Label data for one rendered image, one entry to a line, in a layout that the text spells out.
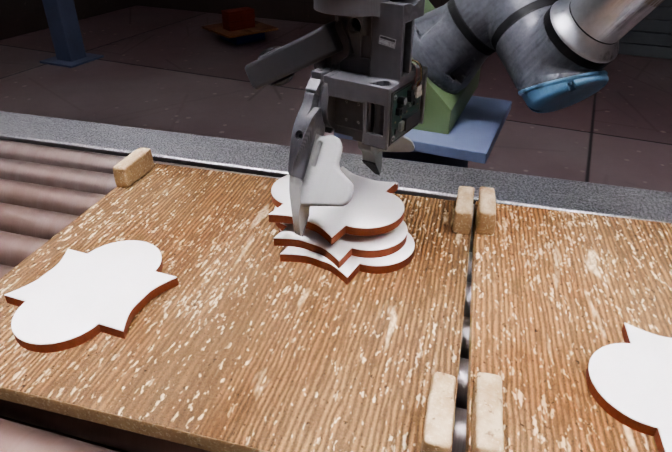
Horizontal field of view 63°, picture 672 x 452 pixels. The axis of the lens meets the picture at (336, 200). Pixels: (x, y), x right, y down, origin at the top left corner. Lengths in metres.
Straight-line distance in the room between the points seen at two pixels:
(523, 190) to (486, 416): 0.40
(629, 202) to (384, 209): 0.33
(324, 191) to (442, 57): 0.53
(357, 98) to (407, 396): 0.23
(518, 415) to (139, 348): 0.28
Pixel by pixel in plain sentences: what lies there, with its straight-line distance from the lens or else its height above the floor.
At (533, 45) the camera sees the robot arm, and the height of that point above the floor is 1.04.
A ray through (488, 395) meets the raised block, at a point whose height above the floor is 0.96.
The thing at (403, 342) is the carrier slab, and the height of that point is 0.94.
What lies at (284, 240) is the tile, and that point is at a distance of 0.52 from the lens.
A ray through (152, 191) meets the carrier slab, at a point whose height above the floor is 0.94.
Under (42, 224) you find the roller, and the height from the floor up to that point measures 0.91.
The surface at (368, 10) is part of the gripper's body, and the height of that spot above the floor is 1.16.
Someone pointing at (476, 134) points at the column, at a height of 0.87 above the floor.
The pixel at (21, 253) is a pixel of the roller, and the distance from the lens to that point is 0.65.
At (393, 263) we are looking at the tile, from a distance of 0.50.
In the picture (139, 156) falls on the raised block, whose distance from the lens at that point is 0.70.
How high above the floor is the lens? 1.25
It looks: 30 degrees down
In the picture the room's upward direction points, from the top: straight up
